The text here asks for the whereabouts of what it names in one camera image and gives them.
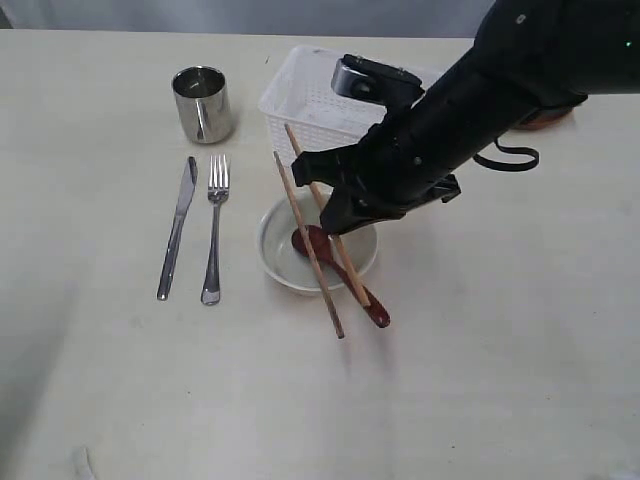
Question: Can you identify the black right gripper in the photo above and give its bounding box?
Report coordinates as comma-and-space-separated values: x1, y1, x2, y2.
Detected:
291, 122, 461, 235

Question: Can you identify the brown round plate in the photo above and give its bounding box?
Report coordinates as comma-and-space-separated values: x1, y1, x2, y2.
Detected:
511, 106, 574, 131

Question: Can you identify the white perforated plastic basket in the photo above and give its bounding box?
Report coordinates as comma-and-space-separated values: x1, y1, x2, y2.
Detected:
258, 44, 446, 166

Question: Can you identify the silver table knife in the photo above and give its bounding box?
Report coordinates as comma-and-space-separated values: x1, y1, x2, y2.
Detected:
156, 156, 198, 301

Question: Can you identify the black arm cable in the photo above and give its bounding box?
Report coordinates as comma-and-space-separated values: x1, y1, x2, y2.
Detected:
472, 137, 540, 172

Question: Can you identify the dark wooden spoon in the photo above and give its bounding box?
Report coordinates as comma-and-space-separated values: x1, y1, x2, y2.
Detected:
291, 225, 391, 328

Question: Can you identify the shiny steel cup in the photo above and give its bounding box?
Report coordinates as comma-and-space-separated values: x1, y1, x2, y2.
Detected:
171, 66, 234, 144

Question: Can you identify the wooden chopstick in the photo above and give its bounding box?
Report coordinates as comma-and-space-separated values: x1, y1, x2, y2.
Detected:
273, 151, 345, 339
284, 123, 370, 307

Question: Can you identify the white speckled ceramic bowl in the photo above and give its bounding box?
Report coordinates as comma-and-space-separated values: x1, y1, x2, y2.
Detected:
257, 196, 378, 296

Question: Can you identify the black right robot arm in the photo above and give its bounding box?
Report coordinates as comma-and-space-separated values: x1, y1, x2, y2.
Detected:
291, 1, 639, 234

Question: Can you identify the silver metal fork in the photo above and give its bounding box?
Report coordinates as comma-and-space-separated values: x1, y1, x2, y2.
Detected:
201, 154, 230, 306

